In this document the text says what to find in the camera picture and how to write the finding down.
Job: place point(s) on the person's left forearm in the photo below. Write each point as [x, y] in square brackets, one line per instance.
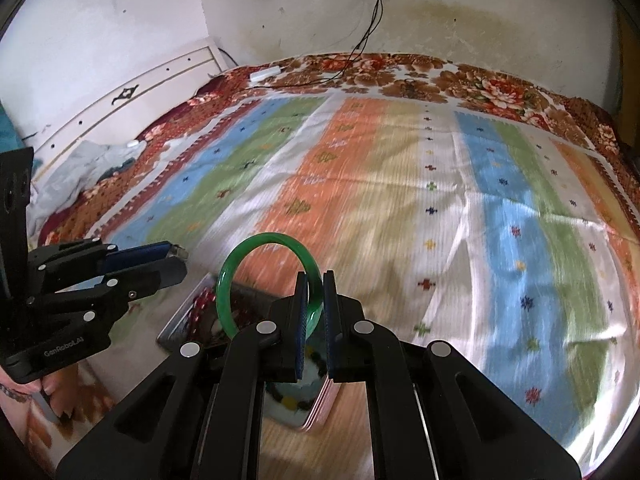
[10, 415]

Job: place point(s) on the green jade bangle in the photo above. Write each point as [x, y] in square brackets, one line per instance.
[265, 238]

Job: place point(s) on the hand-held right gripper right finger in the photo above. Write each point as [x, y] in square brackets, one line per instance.
[329, 330]

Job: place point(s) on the metal tin box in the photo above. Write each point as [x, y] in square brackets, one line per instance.
[318, 412]

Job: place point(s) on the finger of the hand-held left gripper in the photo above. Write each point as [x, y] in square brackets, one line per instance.
[140, 254]
[160, 275]

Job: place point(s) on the floral bedsheet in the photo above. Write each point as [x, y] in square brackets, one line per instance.
[400, 67]

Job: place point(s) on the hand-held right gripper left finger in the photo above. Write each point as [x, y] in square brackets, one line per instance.
[300, 325]

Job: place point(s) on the white adapter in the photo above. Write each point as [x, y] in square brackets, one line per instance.
[265, 74]

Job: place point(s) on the grey cloth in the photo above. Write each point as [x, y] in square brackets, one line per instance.
[75, 170]

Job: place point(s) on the teal cloth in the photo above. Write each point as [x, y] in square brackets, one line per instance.
[6, 127]

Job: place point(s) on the white headboard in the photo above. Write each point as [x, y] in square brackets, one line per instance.
[165, 80]

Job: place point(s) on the person's left hand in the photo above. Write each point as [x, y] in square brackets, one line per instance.
[52, 395]

